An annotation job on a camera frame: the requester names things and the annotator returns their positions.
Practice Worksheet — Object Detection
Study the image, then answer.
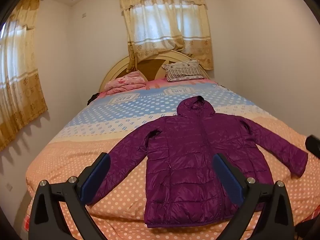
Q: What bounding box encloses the purple puffer hooded jacket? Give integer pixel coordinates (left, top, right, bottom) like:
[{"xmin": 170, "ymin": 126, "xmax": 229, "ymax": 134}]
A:
[{"xmin": 93, "ymin": 96, "xmax": 308, "ymax": 228}]

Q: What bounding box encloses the polka dot bed quilt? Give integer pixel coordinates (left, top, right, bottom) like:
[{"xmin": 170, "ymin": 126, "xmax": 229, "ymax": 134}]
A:
[{"xmin": 26, "ymin": 79, "xmax": 306, "ymax": 239}]

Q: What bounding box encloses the black object beside bed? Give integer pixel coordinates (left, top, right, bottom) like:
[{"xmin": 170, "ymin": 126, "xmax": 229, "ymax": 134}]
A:
[{"xmin": 87, "ymin": 93, "xmax": 100, "ymax": 105}]

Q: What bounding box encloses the striped grey pillow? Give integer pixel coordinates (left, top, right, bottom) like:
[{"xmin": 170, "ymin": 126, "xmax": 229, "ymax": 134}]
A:
[{"xmin": 162, "ymin": 60, "xmax": 204, "ymax": 82}]

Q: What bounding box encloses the pink folded blanket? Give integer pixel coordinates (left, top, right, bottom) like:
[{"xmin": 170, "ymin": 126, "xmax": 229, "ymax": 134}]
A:
[{"xmin": 103, "ymin": 71, "xmax": 146, "ymax": 95}]

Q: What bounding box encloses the cream wooden headboard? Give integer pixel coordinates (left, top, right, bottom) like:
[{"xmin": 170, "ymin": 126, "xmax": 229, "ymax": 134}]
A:
[{"xmin": 99, "ymin": 49, "xmax": 210, "ymax": 93}]

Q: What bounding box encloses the beige curtain behind headboard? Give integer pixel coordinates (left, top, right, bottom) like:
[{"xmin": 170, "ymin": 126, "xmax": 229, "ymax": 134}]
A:
[{"xmin": 120, "ymin": 0, "xmax": 214, "ymax": 72}]

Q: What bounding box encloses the beige curtain on left wall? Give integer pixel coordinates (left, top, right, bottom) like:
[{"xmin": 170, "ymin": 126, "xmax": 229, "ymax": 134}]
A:
[{"xmin": 1, "ymin": 0, "xmax": 48, "ymax": 150}]

